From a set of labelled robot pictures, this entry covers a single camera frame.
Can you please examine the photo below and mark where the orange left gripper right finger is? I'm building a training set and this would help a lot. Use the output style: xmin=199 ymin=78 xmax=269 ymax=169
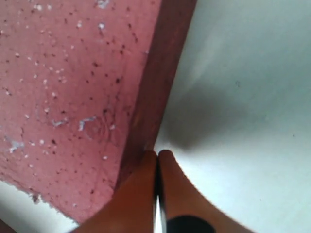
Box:
xmin=157 ymin=150 xmax=250 ymax=233

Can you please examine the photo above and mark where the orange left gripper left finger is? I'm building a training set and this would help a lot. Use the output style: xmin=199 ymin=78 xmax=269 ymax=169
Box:
xmin=75 ymin=151 xmax=157 ymax=233

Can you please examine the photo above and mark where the red brick with chipped corner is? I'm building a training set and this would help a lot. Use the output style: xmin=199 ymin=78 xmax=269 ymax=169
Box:
xmin=0 ymin=0 xmax=196 ymax=222

